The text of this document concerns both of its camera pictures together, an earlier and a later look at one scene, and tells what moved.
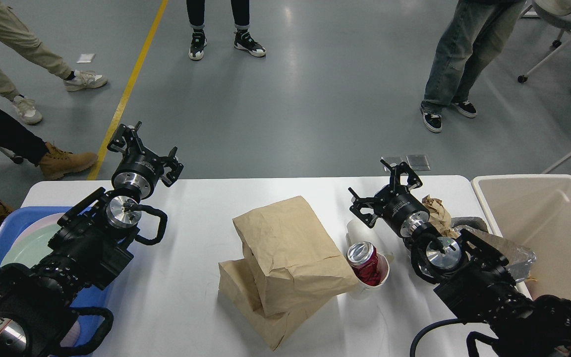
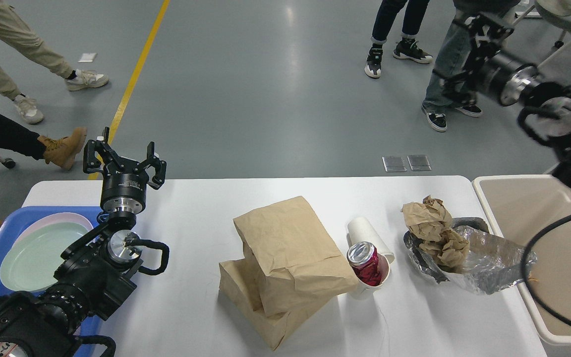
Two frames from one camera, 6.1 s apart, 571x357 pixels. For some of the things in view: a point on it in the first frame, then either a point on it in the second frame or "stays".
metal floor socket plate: (414, 162) stays
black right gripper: (400, 209) -> (501, 74)
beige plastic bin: (558, 218) stays
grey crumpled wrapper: (475, 222) stays
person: (244, 40) -> (406, 47)
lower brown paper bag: (238, 290) stays
